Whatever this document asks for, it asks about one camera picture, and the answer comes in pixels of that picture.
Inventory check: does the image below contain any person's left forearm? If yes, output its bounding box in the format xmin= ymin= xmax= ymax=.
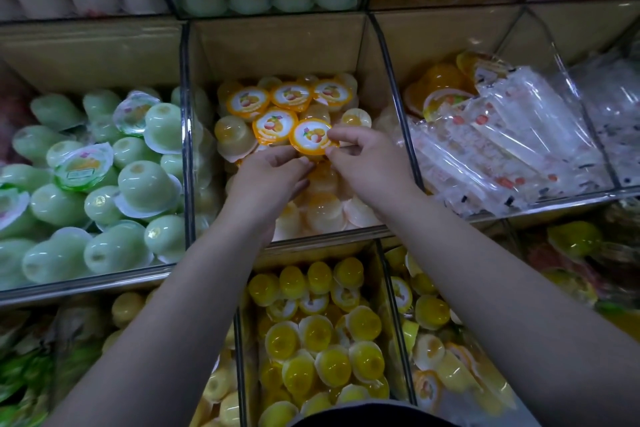
xmin=45 ymin=211 xmax=286 ymax=427

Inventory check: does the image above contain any pile of white jelly sticks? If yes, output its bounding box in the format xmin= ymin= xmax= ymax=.
xmin=570 ymin=46 xmax=640 ymax=187

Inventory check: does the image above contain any black shirt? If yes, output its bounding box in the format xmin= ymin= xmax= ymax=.
xmin=290 ymin=402 xmax=456 ymax=427

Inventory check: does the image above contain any pile of clear packets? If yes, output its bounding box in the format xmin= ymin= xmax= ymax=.
xmin=375 ymin=49 xmax=611 ymax=218

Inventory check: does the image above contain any person's left hand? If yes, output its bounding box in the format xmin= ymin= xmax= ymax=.
xmin=225 ymin=144 xmax=316 ymax=231

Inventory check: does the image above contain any person's right hand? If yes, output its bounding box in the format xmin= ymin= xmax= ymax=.
xmin=325 ymin=124 xmax=421 ymax=211

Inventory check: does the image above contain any pile of orange-lid jelly cups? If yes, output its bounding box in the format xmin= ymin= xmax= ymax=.
xmin=213 ymin=71 xmax=386 ymax=241

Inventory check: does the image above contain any pile of pale yellow jelly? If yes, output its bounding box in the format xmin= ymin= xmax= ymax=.
xmin=100 ymin=286 xmax=246 ymax=427

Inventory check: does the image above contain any pile of green jelly cups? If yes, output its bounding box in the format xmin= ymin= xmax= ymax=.
xmin=0 ymin=88 xmax=191 ymax=288

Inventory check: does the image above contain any pile of pastel jelly cups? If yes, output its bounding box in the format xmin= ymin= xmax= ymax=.
xmin=385 ymin=246 xmax=521 ymax=418

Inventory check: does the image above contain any pile of yellow jelly cups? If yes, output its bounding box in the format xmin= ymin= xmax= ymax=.
xmin=245 ymin=256 xmax=393 ymax=427

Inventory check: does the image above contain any person's right forearm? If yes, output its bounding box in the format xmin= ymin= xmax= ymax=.
xmin=385 ymin=186 xmax=640 ymax=427

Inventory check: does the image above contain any single orange-lid jelly cup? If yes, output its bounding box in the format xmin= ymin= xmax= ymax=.
xmin=290 ymin=116 xmax=334 ymax=157

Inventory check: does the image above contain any green juice pouches pile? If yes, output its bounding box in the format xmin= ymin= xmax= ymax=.
xmin=0 ymin=302 xmax=111 ymax=427

